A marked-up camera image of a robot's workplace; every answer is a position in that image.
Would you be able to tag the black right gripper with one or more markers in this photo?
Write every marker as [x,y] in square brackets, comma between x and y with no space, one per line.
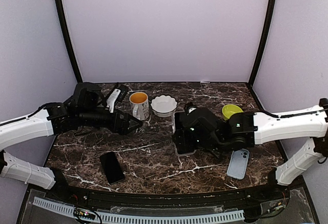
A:
[182,142]

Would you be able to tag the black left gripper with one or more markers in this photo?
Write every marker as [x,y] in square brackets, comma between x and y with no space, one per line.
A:
[123,129]

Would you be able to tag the clear magsafe phone case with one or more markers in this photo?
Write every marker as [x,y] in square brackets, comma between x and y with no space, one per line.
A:
[177,118]

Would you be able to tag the black phone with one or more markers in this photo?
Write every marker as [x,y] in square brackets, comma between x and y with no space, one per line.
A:
[111,168]

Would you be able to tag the light blue phone case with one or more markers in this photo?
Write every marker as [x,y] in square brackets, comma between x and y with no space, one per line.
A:
[238,164]

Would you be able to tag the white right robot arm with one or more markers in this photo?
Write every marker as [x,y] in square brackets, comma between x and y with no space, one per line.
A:
[247,129]

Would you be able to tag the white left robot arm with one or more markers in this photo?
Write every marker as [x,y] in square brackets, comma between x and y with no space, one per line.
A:
[87,107]

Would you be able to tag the white floral mug orange inside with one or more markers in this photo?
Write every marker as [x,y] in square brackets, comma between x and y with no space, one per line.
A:
[139,105]

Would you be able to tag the white scalloped dish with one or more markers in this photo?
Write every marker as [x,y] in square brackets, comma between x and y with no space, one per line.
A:
[164,106]

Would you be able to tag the lime green bowl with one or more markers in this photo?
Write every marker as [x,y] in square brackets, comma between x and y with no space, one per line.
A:
[229,110]

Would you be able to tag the small circuit board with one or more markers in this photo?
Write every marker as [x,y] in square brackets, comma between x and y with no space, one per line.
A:
[82,214]

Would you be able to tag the white slotted cable duct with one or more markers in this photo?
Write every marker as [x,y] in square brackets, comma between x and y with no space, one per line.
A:
[66,210]

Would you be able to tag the black left frame post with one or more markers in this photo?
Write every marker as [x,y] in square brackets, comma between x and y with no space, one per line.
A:
[67,40]

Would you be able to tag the black frame post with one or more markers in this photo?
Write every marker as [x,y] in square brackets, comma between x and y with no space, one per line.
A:
[262,42]
[67,40]

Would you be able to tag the black right frame post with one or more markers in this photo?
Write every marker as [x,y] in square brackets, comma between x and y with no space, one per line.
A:
[262,42]

